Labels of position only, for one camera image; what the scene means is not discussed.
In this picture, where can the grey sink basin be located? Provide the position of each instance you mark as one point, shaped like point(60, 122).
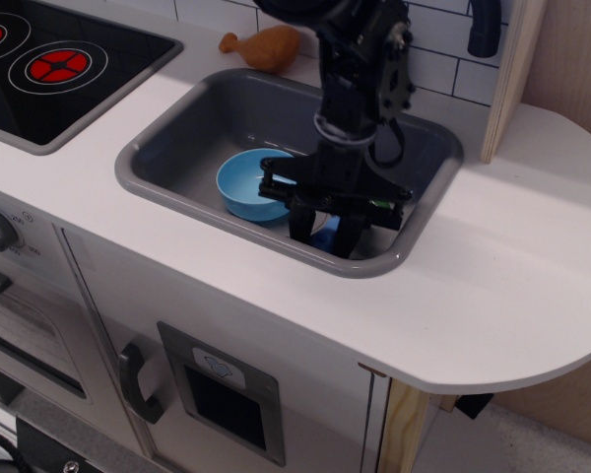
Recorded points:
point(174, 162)

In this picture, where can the blue plastic bowl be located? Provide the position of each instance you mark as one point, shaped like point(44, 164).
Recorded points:
point(238, 181)

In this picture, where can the grey cabinet door handle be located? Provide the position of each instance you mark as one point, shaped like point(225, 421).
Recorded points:
point(130, 362)

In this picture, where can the dark grey toy faucet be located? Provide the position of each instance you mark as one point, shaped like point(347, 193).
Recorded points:
point(485, 32)

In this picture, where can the blue toy spoon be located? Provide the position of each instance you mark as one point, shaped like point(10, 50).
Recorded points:
point(324, 239)

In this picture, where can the grey ice dispenser panel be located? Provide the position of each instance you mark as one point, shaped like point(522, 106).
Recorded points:
point(226, 394)

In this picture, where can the purple toy eggplant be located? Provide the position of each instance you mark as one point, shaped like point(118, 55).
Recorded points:
point(381, 204)

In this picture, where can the white oven door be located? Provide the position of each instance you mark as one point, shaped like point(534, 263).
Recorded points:
point(48, 341)

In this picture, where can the light wooden side post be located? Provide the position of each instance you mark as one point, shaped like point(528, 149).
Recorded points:
point(520, 44)

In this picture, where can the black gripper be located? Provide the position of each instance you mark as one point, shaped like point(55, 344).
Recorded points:
point(340, 181)

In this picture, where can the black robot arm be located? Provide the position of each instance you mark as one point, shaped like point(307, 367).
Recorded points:
point(363, 53)

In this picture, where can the orange toy chicken drumstick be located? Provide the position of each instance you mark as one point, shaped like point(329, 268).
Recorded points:
point(272, 50)

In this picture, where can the white cabinet door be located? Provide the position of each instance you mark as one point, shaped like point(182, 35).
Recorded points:
point(332, 408)

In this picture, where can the black toy stovetop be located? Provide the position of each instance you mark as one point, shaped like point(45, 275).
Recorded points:
point(61, 70)

